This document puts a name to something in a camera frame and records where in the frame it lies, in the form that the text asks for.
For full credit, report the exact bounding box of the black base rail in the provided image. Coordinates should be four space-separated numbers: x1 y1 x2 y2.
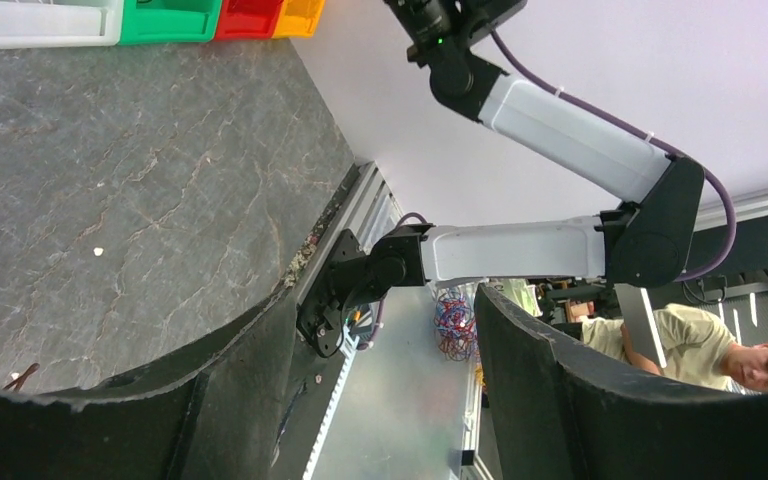
271 162 425 480

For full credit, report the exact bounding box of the seated person in beige shirt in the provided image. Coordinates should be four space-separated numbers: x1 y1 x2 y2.
568 304 768 393

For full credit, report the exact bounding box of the red plastic bin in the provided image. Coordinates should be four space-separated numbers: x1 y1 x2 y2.
214 0 283 41

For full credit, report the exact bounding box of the blue red wire bundle background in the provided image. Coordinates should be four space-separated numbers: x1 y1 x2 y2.
433 289 477 361

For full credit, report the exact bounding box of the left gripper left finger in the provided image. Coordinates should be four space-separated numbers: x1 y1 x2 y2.
0 289 296 479

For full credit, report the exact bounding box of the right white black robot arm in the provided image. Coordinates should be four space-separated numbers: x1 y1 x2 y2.
292 1 709 348

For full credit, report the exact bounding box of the white plastic bin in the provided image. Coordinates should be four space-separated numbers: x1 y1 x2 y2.
0 1 124 49

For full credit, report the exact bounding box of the orange plastic bin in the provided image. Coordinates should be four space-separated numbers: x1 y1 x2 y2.
272 0 325 38

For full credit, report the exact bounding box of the green plastic bin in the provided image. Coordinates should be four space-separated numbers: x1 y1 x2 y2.
119 0 222 45

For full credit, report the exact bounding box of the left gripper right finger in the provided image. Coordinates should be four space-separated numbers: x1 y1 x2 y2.
474 285 768 479

